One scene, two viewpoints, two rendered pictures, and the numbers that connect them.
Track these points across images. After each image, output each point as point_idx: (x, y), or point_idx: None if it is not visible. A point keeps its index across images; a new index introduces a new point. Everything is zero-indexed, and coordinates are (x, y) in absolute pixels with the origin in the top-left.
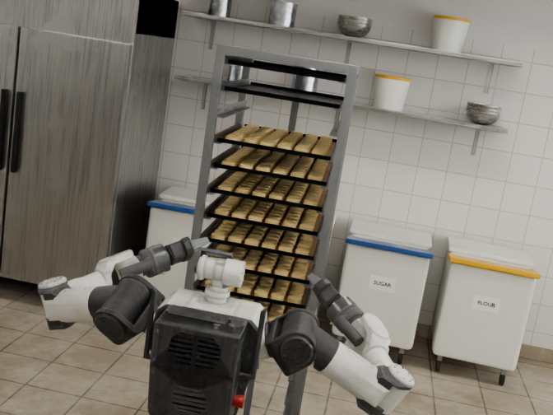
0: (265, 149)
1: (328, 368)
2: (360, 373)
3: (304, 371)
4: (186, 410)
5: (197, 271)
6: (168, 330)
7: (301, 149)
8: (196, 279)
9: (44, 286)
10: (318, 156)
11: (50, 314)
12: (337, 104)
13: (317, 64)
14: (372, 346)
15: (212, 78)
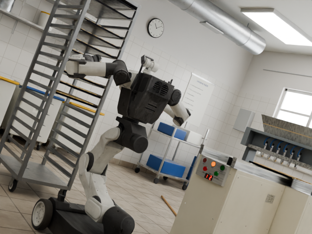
0: (100, 28)
1: (177, 104)
2: (184, 107)
3: (94, 124)
4: (148, 111)
5: (146, 63)
6: (155, 79)
7: (112, 32)
8: None
9: (76, 58)
10: (119, 36)
11: (82, 70)
12: (129, 18)
13: (128, 0)
14: (168, 104)
15: None
